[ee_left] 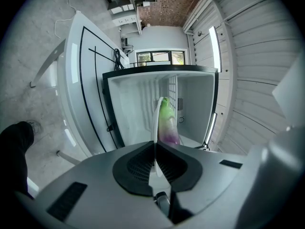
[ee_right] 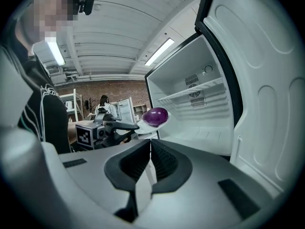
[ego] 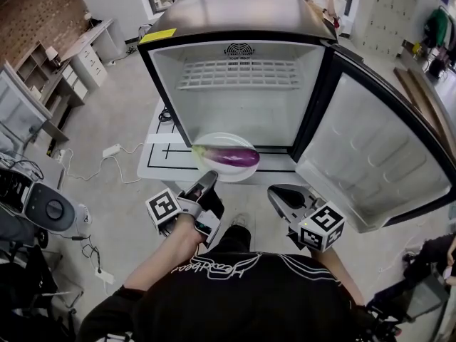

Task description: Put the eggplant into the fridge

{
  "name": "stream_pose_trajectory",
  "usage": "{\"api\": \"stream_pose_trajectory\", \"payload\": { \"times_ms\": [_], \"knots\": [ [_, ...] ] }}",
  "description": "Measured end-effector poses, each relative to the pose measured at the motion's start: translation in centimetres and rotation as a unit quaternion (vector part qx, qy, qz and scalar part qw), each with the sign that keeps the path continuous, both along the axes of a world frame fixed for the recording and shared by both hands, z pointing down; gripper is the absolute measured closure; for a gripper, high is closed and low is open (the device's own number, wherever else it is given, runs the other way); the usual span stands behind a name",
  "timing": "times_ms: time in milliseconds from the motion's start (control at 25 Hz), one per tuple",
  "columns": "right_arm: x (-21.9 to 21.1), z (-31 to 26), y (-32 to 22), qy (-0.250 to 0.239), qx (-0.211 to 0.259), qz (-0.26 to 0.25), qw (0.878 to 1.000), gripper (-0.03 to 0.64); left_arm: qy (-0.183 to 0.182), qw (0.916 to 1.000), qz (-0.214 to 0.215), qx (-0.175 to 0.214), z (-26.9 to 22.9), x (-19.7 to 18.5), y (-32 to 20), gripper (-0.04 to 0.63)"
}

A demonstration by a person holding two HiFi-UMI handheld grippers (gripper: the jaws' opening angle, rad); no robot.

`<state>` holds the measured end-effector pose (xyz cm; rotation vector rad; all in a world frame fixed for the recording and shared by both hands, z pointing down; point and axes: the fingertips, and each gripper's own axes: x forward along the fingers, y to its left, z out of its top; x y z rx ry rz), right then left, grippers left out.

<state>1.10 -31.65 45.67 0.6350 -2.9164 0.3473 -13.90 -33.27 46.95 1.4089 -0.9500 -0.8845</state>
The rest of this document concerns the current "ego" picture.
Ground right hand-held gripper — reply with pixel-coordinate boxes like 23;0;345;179
266;183;348;254

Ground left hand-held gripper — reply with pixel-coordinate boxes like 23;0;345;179
145;170;226;249

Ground purple eggplant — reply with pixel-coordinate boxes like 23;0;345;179
191;144;261;167

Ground black and silver mini fridge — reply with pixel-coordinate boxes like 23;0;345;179
137;0;456;234

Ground person's left forearm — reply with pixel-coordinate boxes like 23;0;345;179
123;214;208;292

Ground person's right forearm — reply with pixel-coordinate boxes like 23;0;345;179
314;248;366;308

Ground white round plate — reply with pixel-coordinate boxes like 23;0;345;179
195;132;258;183

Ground person's light shoe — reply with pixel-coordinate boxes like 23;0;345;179
229;212;251;229

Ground white paper sheet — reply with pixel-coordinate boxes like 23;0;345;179
145;132;187;145

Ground person's black trouser leg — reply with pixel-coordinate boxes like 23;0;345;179
212;224;254;255

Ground white power adapter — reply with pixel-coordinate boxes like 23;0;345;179
102;142;123;159

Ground person's black printed shirt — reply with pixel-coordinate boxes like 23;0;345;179
76;250;375;342

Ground black wheeled chair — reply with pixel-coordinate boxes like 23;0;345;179
366;282;450;342

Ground white power strip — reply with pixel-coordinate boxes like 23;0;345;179
93;266;116;285

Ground grey machine with round knob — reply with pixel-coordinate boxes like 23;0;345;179
0;168;78;233

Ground long wooden boards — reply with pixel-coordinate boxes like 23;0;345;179
393;66;456;158

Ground grey desk with drawers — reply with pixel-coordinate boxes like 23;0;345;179
59;17;119;89

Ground wooden open shelf unit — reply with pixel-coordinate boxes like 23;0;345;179
11;40;90;143

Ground grey metal locker cabinet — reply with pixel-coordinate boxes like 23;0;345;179
361;0;424;61

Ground green jacket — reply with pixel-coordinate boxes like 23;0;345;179
425;6;452;48

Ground white power cable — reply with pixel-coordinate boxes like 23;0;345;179
61;142;145;185

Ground white wire fridge shelf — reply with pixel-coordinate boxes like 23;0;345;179
176;59;302;92

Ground thin black cable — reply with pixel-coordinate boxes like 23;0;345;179
70;234;103;274

